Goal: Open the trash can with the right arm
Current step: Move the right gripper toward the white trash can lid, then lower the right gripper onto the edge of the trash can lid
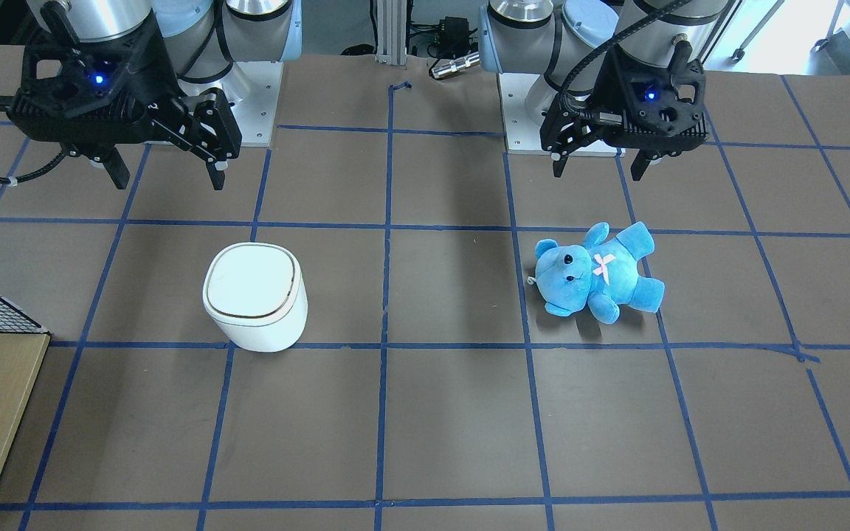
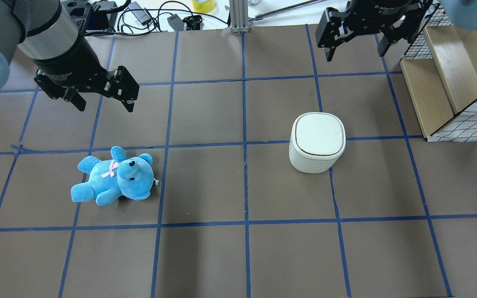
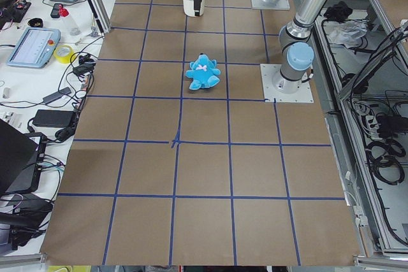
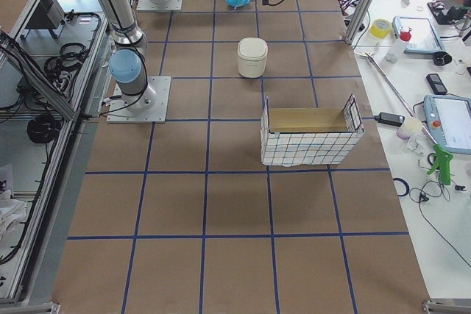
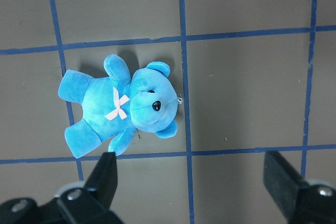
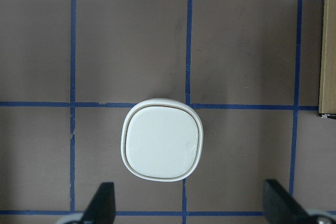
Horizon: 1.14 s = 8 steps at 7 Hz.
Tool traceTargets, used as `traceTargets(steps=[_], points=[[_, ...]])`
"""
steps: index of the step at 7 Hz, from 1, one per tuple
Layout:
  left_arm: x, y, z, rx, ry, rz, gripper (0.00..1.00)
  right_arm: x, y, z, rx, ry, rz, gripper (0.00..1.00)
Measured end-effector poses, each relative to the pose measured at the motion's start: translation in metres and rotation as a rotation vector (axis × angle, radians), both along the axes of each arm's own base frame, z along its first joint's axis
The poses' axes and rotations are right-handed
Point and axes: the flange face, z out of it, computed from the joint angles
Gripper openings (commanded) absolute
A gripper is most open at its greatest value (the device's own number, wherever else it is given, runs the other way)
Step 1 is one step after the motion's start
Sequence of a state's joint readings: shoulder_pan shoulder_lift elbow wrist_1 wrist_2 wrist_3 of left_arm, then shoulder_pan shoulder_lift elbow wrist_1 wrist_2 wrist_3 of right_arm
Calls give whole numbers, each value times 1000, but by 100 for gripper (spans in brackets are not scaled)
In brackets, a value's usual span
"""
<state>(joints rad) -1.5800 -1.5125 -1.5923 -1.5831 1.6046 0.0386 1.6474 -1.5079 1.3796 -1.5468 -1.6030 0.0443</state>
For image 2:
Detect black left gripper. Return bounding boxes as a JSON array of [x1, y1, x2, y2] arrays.
[[32, 36, 140, 113]]

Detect black clamp device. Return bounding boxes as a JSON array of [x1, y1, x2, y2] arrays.
[[167, 14, 203, 31]]

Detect metal rod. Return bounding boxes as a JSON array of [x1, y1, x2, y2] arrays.
[[249, 0, 325, 23]]

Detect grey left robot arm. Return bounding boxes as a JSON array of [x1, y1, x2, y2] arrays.
[[0, 0, 140, 113]]

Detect white trash can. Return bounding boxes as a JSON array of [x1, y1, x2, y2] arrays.
[[289, 113, 346, 174]]

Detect yellow tape roll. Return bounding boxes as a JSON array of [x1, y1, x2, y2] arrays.
[[191, 0, 216, 14]]

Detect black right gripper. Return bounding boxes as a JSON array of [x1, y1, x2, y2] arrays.
[[316, 0, 432, 62]]

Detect black cable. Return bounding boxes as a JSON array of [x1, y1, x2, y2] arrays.
[[85, 0, 231, 34]]

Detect black power adapter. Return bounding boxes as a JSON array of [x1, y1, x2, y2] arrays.
[[128, 1, 152, 25]]

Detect wooden wire shelf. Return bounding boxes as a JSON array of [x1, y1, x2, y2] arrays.
[[400, 2, 477, 143]]

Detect aluminium frame post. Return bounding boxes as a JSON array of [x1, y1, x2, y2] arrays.
[[229, 0, 251, 33]]

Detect blue teddy bear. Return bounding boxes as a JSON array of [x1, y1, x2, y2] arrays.
[[70, 147, 159, 206]]

